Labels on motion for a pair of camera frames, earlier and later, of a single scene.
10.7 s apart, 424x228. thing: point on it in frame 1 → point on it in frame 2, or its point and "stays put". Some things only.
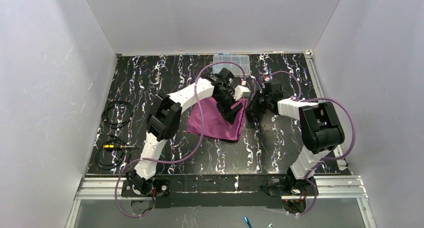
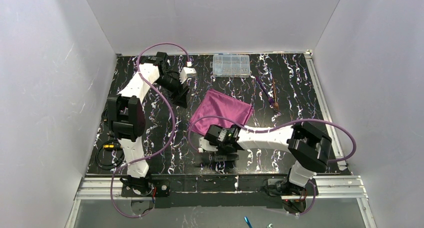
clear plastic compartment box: (244, 60) stays put
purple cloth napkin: (215, 124) stays put
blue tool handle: (248, 222) stays put
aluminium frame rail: (351, 186) stays put
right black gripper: (257, 102) → (218, 152)
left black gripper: (227, 101) → (178, 90)
